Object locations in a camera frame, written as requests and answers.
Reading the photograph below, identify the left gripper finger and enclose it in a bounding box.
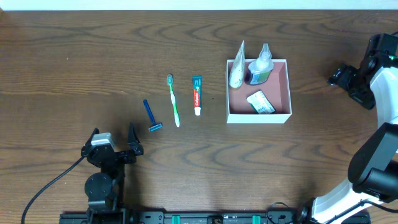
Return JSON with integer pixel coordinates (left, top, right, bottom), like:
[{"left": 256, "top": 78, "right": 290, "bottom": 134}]
[
  {"left": 85, "top": 128, "right": 100, "bottom": 146},
  {"left": 127, "top": 123, "right": 144, "bottom": 156}
]

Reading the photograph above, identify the green white toothbrush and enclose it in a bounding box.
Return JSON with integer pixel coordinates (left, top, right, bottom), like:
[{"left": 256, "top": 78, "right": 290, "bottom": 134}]
[{"left": 167, "top": 73, "right": 180, "bottom": 128}]

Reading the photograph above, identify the Colgate toothpaste tube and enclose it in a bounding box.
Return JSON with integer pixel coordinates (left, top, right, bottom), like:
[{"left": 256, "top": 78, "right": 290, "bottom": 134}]
[{"left": 192, "top": 76, "right": 202, "bottom": 116}]

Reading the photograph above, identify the clear pump bottle blue liquid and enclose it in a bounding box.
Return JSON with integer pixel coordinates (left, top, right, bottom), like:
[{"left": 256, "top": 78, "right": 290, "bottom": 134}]
[{"left": 244, "top": 43, "right": 274, "bottom": 85}]

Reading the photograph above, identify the green white soap box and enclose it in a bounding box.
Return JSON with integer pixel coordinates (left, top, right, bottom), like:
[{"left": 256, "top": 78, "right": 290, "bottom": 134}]
[{"left": 246, "top": 90, "right": 275, "bottom": 114}]

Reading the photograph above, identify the white floral lotion tube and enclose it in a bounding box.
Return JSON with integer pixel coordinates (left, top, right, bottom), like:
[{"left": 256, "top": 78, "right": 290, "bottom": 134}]
[{"left": 229, "top": 41, "right": 245, "bottom": 88}]

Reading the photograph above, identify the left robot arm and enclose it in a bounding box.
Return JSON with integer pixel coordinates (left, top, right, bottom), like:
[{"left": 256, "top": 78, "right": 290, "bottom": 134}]
[{"left": 81, "top": 123, "right": 144, "bottom": 224}]

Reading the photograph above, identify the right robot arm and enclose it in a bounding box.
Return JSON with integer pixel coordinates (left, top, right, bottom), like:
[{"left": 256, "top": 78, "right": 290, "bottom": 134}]
[{"left": 295, "top": 33, "right": 397, "bottom": 223}]

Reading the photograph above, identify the blue disposable razor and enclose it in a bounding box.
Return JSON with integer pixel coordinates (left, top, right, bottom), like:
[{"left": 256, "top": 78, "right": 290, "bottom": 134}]
[{"left": 143, "top": 100, "right": 162, "bottom": 132}]

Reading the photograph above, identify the white box pink interior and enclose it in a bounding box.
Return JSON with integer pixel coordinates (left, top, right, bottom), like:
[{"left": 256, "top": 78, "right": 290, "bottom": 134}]
[{"left": 225, "top": 59, "right": 292, "bottom": 124}]

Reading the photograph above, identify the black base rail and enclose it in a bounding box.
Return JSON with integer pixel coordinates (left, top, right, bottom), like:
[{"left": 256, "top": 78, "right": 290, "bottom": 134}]
[{"left": 59, "top": 210, "right": 295, "bottom": 224}]

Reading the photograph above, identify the left black cable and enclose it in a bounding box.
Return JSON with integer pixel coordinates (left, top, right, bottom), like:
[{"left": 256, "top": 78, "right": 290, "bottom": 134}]
[{"left": 20, "top": 156, "right": 86, "bottom": 224}]

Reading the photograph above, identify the black cable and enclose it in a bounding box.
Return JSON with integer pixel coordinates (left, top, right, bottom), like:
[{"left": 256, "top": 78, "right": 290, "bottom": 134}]
[
  {"left": 20, "top": 156, "right": 86, "bottom": 224},
  {"left": 323, "top": 198, "right": 398, "bottom": 224}
]

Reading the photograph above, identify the right black cable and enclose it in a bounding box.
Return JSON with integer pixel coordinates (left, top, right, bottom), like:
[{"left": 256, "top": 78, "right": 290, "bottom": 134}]
[{"left": 323, "top": 198, "right": 398, "bottom": 224}]

